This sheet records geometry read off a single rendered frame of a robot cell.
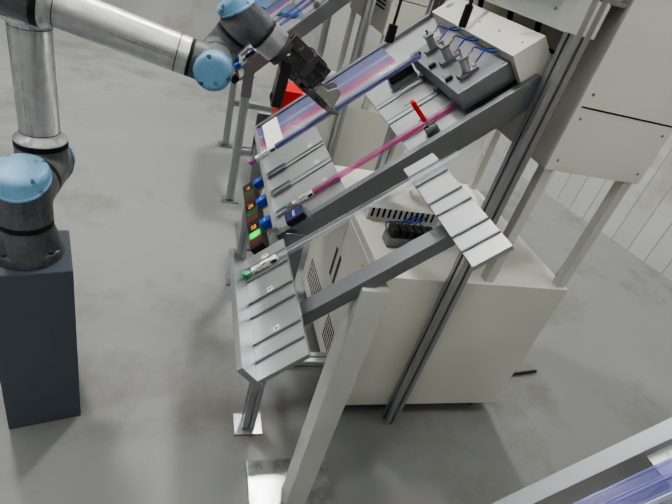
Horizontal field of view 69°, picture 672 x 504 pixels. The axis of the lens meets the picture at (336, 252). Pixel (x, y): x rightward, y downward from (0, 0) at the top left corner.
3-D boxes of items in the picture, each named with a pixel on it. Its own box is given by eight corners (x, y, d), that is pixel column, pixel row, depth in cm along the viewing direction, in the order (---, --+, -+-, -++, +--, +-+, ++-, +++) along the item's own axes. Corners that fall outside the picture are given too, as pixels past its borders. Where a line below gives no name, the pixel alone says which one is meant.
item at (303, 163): (286, 238, 123) (279, 230, 121) (262, 135, 175) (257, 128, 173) (351, 200, 120) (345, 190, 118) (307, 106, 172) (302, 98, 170)
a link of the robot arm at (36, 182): (-16, 227, 107) (-26, 172, 99) (8, 197, 117) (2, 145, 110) (45, 234, 110) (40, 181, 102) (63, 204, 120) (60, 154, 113)
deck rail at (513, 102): (289, 252, 123) (275, 236, 120) (288, 247, 125) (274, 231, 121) (547, 98, 113) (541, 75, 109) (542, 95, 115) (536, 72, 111)
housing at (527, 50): (527, 108, 116) (512, 55, 107) (447, 53, 154) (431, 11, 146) (559, 89, 115) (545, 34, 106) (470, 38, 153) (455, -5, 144)
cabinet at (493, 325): (328, 416, 168) (382, 276, 135) (297, 286, 223) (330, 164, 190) (488, 412, 189) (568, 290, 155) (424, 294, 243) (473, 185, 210)
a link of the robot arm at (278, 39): (255, 52, 108) (252, 43, 115) (271, 66, 111) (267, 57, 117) (278, 26, 106) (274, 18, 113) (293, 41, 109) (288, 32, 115)
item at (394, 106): (418, 168, 119) (410, 152, 116) (354, 83, 171) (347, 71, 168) (542, 94, 114) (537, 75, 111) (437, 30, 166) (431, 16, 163)
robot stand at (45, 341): (8, 430, 137) (-20, 277, 108) (10, 380, 149) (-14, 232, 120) (80, 415, 146) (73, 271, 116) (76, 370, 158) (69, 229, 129)
